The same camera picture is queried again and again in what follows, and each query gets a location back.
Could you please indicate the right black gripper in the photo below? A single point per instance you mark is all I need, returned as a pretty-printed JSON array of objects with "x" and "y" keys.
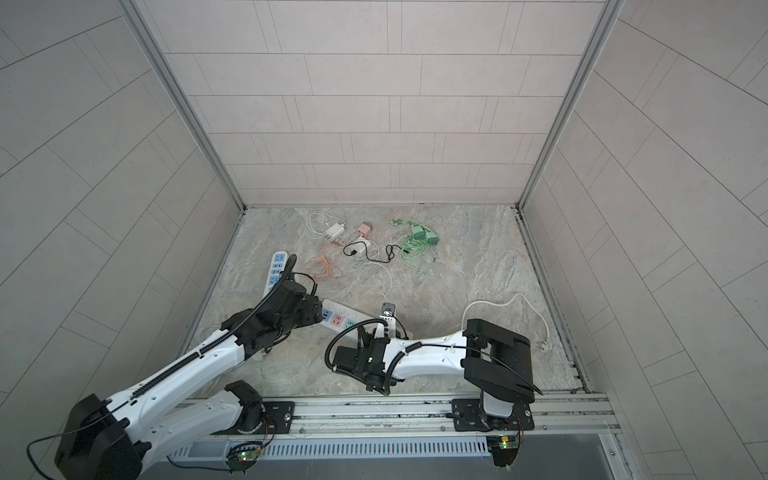
[{"x": 368, "y": 341}]

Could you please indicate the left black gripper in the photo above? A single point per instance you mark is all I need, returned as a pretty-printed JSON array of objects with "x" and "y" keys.
[{"x": 307, "y": 305}]

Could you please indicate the white multicolour socket power strip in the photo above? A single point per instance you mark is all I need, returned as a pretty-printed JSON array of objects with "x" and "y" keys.
[{"x": 338, "y": 317}]

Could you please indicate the green charger adapter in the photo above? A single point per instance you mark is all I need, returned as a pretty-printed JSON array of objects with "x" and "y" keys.
[{"x": 423, "y": 233}]

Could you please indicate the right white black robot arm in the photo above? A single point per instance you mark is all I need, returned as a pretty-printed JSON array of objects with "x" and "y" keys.
[{"x": 495, "y": 360}]

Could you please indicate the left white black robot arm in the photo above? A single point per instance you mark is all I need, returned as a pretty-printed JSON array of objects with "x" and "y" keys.
[{"x": 122, "y": 436}]

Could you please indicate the white blue socket power strip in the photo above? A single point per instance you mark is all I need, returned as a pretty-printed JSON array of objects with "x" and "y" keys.
[{"x": 276, "y": 267}]

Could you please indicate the white charger adapter far left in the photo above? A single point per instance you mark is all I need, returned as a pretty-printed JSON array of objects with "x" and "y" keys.
[{"x": 335, "y": 231}]

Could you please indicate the left green circuit board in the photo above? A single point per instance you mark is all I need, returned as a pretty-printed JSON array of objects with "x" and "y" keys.
[{"x": 244, "y": 456}]

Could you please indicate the green circuit board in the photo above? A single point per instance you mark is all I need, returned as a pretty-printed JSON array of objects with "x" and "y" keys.
[
  {"x": 503, "y": 450},
  {"x": 244, "y": 456}
]

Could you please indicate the right green circuit board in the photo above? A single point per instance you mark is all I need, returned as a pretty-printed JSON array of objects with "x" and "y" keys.
[{"x": 503, "y": 450}]

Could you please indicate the white charger with black cable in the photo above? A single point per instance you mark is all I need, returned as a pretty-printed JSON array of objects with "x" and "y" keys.
[{"x": 364, "y": 249}]

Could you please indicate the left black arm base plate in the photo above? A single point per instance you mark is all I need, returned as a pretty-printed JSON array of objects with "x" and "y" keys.
[{"x": 270, "y": 417}]

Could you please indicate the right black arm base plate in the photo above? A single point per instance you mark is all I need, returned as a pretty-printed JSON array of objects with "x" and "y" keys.
[{"x": 486, "y": 414}]

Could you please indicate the aluminium mounting rail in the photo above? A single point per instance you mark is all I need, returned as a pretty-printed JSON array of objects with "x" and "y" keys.
[{"x": 369, "y": 417}]

